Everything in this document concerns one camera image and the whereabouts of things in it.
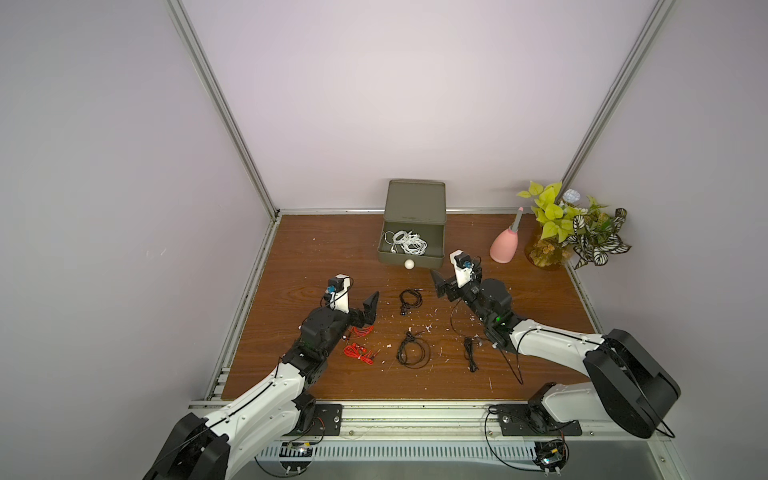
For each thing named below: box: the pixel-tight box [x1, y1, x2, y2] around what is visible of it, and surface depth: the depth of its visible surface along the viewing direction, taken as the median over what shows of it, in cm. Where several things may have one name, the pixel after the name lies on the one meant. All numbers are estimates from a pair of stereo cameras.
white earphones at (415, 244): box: [401, 229, 429, 256], surface depth 92 cm
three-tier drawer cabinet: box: [381, 179, 447, 239], surface depth 95 cm
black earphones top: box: [400, 288, 425, 316], surface depth 96 cm
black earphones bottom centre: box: [396, 326, 431, 369], surface depth 86 cm
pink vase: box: [490, 207, 524, 264], surface depth 102 cm
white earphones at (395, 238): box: [384, 230, 408, 254], surface depth 94 cm
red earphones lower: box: [343, 343, 381, 365], surface depth 85 cm
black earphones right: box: [464, 334, 482, 373], surface depth 85 cm
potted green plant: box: [517, 181, 632, 270], surface depth 87 cm
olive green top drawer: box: [377, 221, 446, 269], surface depth 91 cm
